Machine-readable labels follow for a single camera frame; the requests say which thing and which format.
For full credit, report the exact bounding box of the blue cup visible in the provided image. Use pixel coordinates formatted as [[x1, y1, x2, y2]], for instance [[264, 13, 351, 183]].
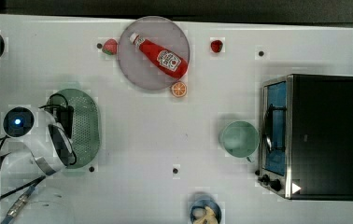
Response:
[[190, 198, 222, 224]]

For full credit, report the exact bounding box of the cream banana toy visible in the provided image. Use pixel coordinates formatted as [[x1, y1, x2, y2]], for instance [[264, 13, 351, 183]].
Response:
[[193, 206, 219, 224]]

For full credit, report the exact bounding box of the green cup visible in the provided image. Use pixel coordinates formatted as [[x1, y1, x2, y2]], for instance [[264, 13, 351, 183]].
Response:
[[219, 120, 260, 162]]

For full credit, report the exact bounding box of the red ketchup bottle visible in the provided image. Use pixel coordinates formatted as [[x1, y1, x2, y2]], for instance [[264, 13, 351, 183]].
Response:
[[129, 33, 188, 79]]

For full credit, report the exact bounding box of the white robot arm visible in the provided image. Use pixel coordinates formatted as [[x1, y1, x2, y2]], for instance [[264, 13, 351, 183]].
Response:
[[0, 106, 77, 224]]

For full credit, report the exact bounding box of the strawberry toy with leaves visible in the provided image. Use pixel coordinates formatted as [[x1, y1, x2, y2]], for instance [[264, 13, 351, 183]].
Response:
[[102, 38, 118, 55]]

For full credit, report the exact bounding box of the green plastic strainer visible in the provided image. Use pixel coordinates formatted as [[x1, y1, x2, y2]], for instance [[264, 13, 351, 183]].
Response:
[[46, 89, 101, 170]]

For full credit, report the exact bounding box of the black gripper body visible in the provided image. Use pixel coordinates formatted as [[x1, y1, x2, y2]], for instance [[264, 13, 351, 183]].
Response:
[[55, 105, 74, 138]]

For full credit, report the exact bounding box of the black toaster oven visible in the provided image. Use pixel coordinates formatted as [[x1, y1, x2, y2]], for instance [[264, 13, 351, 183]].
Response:
[[256, 74, 353, 201]]

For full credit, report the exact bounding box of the orange slice toy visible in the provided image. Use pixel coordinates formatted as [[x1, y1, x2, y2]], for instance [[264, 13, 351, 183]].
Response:
[[171, 81, 188, 98]]

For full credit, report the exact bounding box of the grey round plate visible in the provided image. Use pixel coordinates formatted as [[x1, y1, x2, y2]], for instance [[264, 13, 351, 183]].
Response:
[[118, 16, 191, 91]]

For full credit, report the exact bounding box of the small red strawberry toy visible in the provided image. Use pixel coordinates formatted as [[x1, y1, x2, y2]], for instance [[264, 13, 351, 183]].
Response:
[[210, 40, 223, 53]]

